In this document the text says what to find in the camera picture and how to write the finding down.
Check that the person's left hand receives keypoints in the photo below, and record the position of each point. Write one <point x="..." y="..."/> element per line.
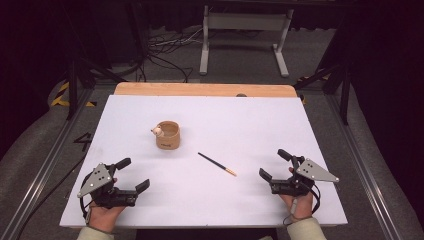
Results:
<point x="104" y="218"/>

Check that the round bamboo cup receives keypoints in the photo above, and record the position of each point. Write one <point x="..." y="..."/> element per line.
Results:
<point x="169" y="139"/>

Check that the dark table grommet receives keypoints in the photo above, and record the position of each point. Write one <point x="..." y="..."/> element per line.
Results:
<point x="241" y="95"/>

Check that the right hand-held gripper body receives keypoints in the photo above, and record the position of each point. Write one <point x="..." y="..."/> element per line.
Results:
<point x="311" y="172"/>

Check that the black brush with wooden tip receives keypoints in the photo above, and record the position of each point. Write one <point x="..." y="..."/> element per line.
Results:
<point x="213" y="161"/>

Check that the black tripod stand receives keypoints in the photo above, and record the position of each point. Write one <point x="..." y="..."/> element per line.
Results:
<point x="74" y="86"/>
<point x="343" y="90"/>

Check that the person's right hand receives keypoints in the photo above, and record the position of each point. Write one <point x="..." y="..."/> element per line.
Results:
<point x="301" y="206"/>

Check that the small pale figurine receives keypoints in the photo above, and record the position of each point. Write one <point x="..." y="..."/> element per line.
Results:
<point x="157" y="131"/>

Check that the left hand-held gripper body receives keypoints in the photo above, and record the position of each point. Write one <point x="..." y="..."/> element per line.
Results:
<point x="100" y="181"/>

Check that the aluminium floor rail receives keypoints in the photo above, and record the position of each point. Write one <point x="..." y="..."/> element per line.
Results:
<point x="43" y="170"/>
<point x="363" y="166"/>

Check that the white metal desk frame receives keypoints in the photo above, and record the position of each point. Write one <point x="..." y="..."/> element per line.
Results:
<point x="245" y="21"/>

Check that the white table cover sheet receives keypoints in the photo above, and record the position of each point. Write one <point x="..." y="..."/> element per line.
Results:
<point x="233" y="133"/>

